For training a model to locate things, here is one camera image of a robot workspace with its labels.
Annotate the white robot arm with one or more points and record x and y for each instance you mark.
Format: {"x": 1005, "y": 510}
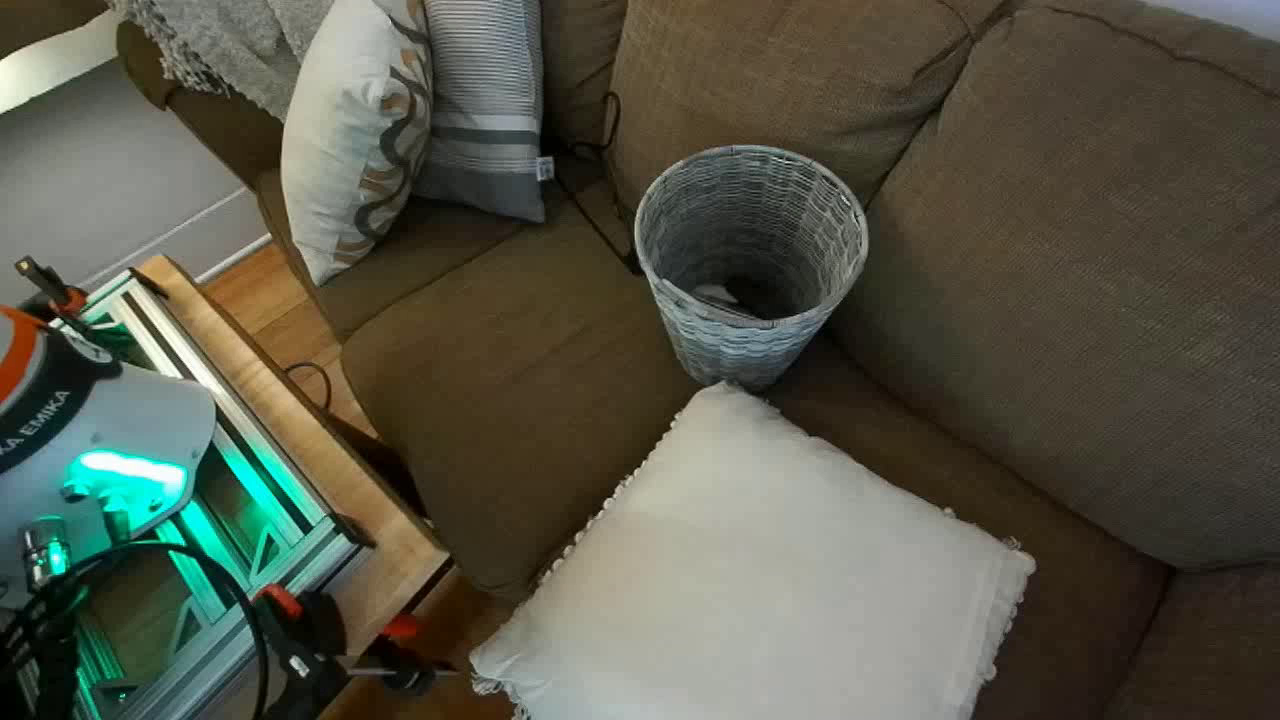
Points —
{"x": 95, "y": 425}

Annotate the grey woven basket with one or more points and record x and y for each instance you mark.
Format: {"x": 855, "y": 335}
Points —
{"x": 735, "y": 352}

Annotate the brown fabric sofa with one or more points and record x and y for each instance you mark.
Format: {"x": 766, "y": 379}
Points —
{"x": 532, "y": 372}

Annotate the grey striped pillow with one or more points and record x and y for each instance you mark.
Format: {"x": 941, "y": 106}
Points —
{"x": 486, "y": 132}

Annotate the orange black clamp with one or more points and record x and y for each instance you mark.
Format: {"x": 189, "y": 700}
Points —
{"x": 300, "y": 630}
{"x": 46, "y": 282}

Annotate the white fringed pillow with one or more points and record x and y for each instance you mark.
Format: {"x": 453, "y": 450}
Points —
{"x": 760, "y": 573}

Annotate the cream knit throw blanket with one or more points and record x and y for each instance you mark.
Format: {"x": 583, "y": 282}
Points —
{"x": 227, "y": 44}

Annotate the cream square pillow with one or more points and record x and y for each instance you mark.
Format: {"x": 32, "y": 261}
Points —
{"x": 345, "y": 145}

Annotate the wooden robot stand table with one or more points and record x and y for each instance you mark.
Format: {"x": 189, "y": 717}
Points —
{"x": 373, "y": 523}

